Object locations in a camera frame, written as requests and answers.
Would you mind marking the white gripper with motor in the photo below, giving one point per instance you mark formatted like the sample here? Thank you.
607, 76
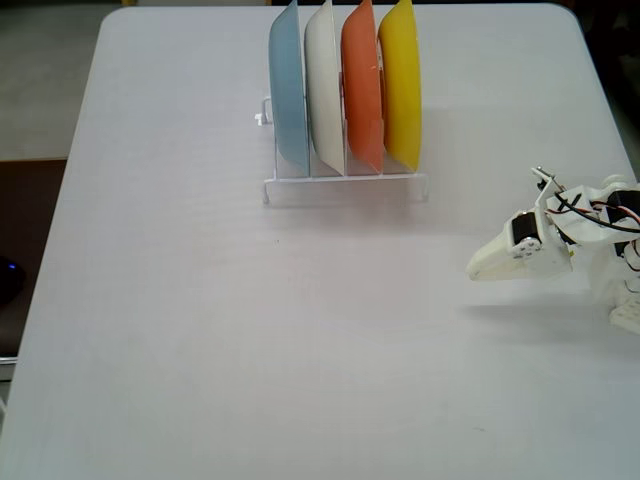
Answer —
520, 260

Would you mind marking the yellow plate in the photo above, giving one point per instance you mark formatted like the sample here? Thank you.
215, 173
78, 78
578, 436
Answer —
402, 90

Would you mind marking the orange plate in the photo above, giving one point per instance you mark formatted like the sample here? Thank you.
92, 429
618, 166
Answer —
361, 85

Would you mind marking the white plate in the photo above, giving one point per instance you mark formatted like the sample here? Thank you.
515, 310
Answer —
324, 85

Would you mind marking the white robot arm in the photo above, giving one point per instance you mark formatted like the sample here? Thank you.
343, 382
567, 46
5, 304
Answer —
585, 232

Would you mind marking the light blue plate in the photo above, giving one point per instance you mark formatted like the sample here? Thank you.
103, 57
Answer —
289, 85

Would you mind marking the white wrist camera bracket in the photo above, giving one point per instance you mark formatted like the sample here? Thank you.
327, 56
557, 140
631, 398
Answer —
545, 195

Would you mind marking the white metal rail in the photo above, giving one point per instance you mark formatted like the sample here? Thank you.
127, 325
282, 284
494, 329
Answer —
7, 370

